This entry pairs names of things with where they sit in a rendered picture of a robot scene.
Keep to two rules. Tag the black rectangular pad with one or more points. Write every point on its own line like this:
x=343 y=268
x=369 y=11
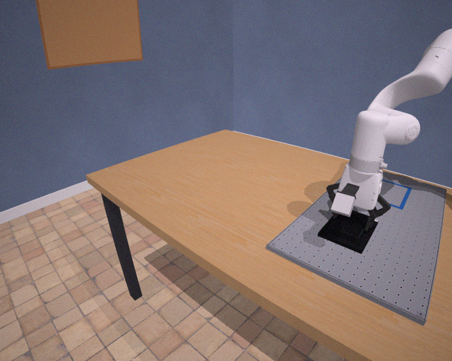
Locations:
x=357 y=247

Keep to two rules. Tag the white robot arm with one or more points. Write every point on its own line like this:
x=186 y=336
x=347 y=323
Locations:
x=380 y=124

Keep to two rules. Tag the blue tape outline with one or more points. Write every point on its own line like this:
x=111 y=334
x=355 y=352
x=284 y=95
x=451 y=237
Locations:
x=405 y=197

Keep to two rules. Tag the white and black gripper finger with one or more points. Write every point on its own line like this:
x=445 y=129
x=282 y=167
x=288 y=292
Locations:
x=332 y=195
x=376 y=213

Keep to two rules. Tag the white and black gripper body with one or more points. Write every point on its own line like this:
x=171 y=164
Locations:
x=369 y=186

